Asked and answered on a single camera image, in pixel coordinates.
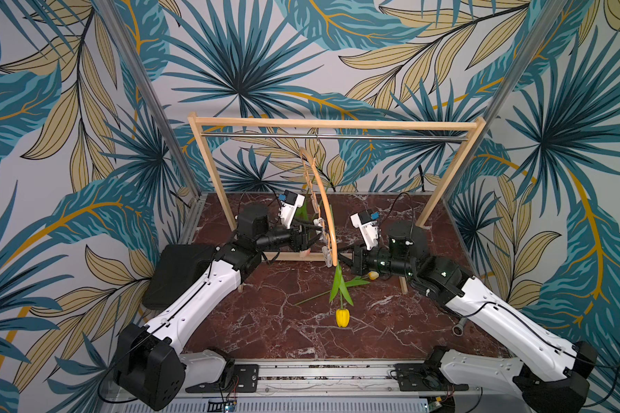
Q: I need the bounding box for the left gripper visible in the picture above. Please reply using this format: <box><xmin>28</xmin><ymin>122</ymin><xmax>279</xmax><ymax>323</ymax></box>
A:
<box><xmin>256</xmin><ymin>216</ymin><xmax>327</xmax><ymax>252</ymax></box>

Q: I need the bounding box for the cream white tulip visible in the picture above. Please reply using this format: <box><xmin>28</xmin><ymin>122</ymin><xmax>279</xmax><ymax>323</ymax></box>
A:
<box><xmin>294</xmin><ymin>202</ymin><xmax>310</xmax><ymax>222</ymax></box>

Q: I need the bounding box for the yellow tulip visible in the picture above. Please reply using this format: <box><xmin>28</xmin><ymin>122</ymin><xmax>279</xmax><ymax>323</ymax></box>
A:
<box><xmin>327</xmin><ymin>206</ymin><xmax>353</xmax><ymax>328</ymax></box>

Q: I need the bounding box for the curved wooden clip hanger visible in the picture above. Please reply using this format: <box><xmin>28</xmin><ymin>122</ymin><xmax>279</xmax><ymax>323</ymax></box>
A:
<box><xmin>298</xmin><ymin>135</ymin><xmax>339</xmax><ymax>268</ymax></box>

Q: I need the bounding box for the orange cream tulip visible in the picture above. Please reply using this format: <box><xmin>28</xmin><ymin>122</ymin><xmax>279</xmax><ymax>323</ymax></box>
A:
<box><xmin>296</xmin><ymin>271</ymin><xmax>380</xmax><ymax>306</ymax></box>

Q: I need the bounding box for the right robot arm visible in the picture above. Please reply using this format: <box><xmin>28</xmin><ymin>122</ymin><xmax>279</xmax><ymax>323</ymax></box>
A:
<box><xmin>339</xmin><ymin>213</ymin><xmax>598</xmax><ymax>412</ymax></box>

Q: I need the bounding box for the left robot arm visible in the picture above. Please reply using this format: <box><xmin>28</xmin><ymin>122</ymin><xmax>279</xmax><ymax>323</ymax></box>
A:
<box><xmin>108</xmin><ymin>196</ymin><xmax>315</xmax><ymax>411</ymax></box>

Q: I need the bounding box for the wooden clothes rack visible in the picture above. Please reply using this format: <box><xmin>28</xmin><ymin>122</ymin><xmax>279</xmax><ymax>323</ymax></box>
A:
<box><xmin>188</xmin><ymin>113</ymin><xmax>487</xmax><ymax>291</ymax></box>

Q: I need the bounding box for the black plastic case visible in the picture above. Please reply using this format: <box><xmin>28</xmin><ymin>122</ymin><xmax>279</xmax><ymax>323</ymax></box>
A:
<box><xmin>142</xmin><ymin>244</ymin><xmax>216</xmax><ymax>311</ymax></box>

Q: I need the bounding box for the silver wrench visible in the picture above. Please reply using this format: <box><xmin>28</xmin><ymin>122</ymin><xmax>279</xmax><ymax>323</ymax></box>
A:
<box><xmin>452</xmin><ymin>318</ymin><xmax>468</xmax><ymax>337</ymax></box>

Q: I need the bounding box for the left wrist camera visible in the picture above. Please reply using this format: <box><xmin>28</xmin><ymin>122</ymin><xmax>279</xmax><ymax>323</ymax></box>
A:
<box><xmin>278</xmin><ymin>190</ymin><xmax>305</xmax><ymax>229</ymax></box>

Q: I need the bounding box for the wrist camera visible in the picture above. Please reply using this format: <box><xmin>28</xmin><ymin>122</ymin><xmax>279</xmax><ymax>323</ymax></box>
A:
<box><xmin>278</xmin><ymin>190</ymin><xmax>305</xmax><ymax>229</ymax></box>
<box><xmin>351</xmin><ymin>209</ymin><xmax>379</xmax><ymax>251</ymax></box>

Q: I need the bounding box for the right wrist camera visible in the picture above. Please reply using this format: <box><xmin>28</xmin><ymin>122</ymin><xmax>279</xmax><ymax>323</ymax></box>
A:
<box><xmin>351</xmin><ymin>209</ymin><xmax>379</xmax><ymax>251</ymax></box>

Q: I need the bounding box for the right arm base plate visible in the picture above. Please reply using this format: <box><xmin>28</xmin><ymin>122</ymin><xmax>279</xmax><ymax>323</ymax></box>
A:
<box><xmin>392</xmin><ymin>363</ymin><xmax>469</xmax><ymax>393</ymax></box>

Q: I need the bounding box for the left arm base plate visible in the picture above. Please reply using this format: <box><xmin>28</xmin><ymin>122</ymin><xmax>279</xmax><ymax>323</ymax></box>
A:
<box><xmin>185</xmin><ymin>364</ymin><xmax>259</xmax><ymax>396</ymax></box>

